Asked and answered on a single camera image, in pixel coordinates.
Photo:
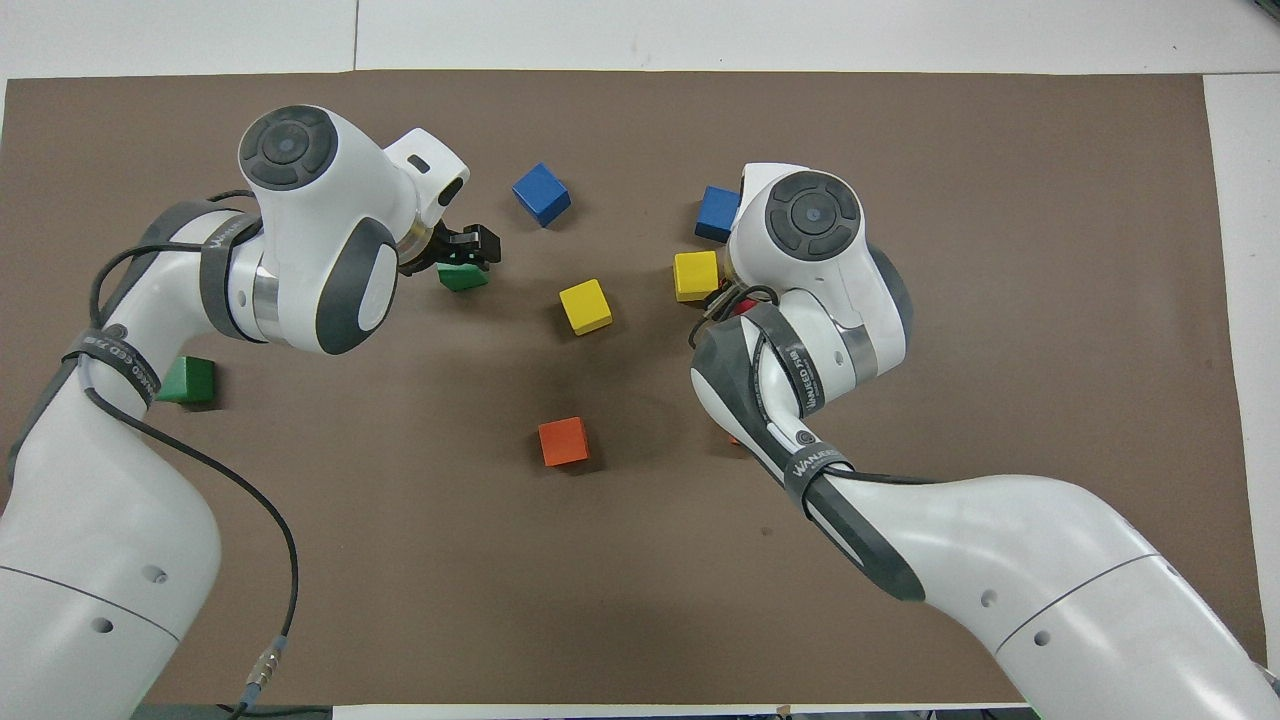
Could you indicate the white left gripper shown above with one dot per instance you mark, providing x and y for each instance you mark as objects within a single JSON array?
[{"x": 430, "y": 165}]

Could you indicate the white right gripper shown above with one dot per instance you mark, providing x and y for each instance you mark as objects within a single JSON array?
[{"x": 762, "y": 175}]

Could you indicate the green wooden block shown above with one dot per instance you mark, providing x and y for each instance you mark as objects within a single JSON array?
[
  {"x": 190, "y": 380},
  {"x": 462, "y": 279}
]

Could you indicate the red wooden block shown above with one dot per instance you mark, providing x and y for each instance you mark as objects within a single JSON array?
[{"x": 745, "y": 308}]

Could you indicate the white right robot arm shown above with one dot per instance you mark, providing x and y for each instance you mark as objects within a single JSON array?
[{"x": 1000, "y": 560}]

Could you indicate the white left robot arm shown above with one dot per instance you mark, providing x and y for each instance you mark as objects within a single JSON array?
[{"x": 100, "y": 560}]

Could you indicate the blue wooden block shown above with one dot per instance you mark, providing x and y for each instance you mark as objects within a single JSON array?
[
  {"x": 541, "y": 194},
  {"x": 712, "y": 215}
]

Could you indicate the yellow wooden block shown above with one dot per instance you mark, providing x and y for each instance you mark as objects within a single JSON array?
[
  {"x": 695, "y": 277},
  {"x": 585, "y": 306}
]

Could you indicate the brown table mat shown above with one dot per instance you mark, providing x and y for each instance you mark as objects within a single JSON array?
[{"x": 640, "y": 600}]

